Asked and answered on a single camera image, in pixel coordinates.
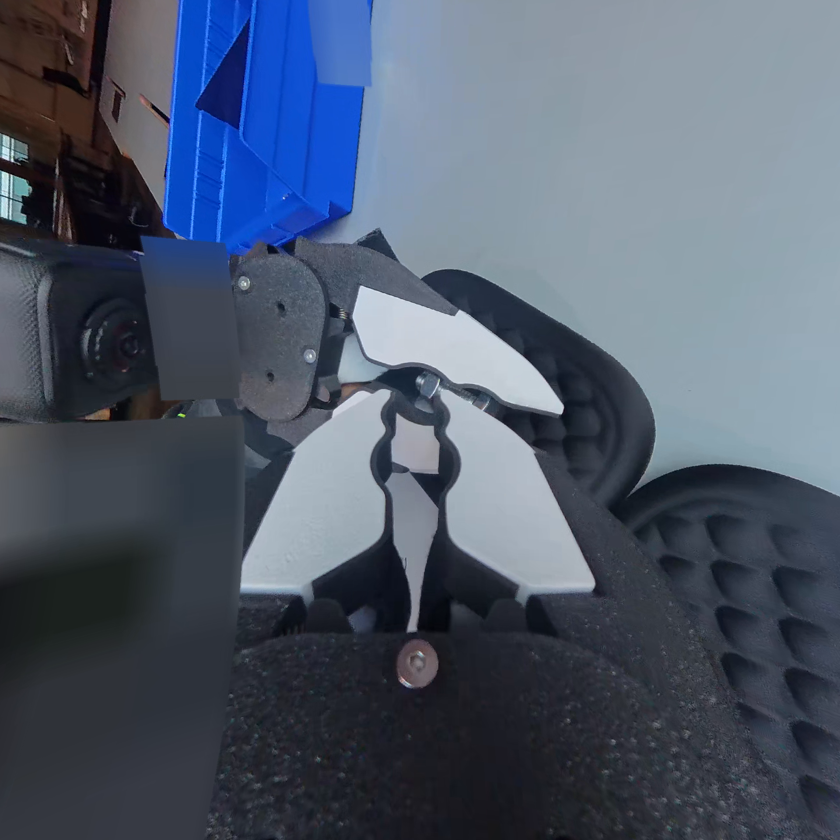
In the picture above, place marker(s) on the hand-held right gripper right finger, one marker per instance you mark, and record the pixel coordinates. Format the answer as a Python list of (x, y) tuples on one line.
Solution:
[(512, 518)]

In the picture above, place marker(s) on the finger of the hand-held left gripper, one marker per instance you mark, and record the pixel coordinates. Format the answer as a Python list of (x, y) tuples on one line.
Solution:
[(446, 341), (413, 525)]

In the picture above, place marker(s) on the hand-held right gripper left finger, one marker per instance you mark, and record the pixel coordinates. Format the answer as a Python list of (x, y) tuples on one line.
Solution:
[(315, 512)]

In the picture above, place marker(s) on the silver hex bolt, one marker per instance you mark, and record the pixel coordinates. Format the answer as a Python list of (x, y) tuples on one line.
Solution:
[(428, 385)]

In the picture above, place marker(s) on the blue plastic bin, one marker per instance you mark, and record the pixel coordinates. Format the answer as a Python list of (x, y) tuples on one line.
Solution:
[(275, 164)]

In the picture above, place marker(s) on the large paned window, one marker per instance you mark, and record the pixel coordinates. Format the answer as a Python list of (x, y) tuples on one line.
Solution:
[(13, 170)]

